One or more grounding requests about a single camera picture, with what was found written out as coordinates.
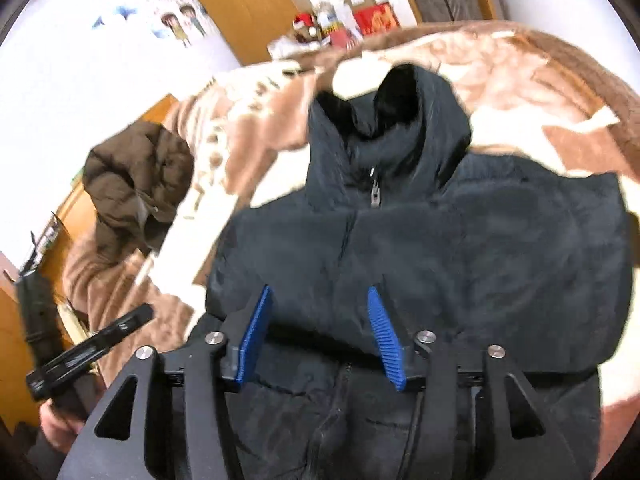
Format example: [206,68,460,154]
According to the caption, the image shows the black hooded puffer jacket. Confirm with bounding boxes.
[187,64,632,480]

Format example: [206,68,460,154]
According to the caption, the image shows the blue wall stickers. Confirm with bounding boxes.
[91,4,146,31]

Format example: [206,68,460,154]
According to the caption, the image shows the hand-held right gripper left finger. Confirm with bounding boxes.
[60,285,276,480]

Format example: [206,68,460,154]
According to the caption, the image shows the cartoon figure wall stickers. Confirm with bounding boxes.
[159,2,210,48]

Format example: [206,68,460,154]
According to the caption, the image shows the wooden side cabinet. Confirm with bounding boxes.
[0,94,176,433]

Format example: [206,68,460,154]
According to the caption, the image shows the wooden door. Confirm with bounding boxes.
[184,0,327,67]

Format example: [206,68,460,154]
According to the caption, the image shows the red gift box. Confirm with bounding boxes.
[352,2,402,37]

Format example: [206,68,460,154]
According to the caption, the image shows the person's left hand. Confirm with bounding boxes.
[39,399,88,448]

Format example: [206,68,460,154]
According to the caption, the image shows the red and white plush toy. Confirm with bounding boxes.
[292,11,317,41]

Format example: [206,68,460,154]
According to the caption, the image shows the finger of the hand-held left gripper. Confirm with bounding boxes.
[26,303,154,402]

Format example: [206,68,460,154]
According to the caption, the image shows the brown puffer jacket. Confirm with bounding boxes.
[82,120,197,256]

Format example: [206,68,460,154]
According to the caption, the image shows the brown and cream plush blanket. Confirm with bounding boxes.
[62,20,640,461]

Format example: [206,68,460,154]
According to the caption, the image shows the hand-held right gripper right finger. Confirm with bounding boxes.
[366,286,587,480]

